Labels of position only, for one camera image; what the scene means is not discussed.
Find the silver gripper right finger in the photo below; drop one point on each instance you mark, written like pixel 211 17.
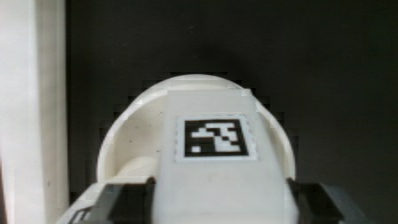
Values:
pixel 325 207

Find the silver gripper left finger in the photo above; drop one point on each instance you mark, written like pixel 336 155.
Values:
pixel 124 204

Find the white round stool seat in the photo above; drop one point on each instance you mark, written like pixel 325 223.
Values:
pixel 131 146

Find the white stool leg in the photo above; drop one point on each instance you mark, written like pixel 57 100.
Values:
pixel 220 182

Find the white U-shaped fence frame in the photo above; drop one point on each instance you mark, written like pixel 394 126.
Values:
pixel 32 110

